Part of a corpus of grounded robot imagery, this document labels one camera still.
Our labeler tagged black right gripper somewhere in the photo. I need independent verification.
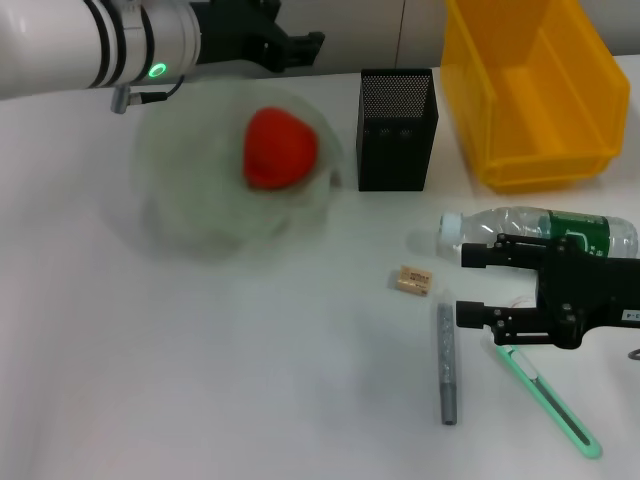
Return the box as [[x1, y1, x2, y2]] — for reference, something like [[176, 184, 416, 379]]
[[455, 232, 640, 351]]

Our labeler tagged yellow plastic bin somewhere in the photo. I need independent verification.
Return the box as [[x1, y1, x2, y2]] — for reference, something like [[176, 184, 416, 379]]
[[439, 0, 631, 194]]

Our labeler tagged black mesh pen holder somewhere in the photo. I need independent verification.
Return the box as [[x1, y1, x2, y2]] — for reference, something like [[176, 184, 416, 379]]
[[356, 68, 440, 193]]

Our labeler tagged orange fruit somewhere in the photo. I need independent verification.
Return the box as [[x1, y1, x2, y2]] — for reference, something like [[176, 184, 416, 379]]
[[243, 106, 320, 191]]

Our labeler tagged grey glitter pen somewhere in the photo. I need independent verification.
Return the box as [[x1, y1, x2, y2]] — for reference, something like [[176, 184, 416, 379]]
[[432, 288, 459, 427]]

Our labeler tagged green utility knife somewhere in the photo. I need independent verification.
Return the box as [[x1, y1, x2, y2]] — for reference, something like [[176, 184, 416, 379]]
[[482, 339, 604, 461]]

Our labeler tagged clear water bottle green label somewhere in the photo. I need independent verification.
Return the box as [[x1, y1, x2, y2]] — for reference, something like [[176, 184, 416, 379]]
[[437, 207, 640, 262]]

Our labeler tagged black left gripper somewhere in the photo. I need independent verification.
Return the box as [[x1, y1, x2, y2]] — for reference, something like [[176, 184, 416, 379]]
[[189, 0, 326, 75]]

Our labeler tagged green glass fruit bowl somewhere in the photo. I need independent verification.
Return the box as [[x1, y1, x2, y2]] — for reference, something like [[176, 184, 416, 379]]
[[130, 82, 346, 262]]

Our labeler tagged small beige eraser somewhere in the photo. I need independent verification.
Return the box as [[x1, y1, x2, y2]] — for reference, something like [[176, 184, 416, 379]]
[[392, 266, 434, 297]]

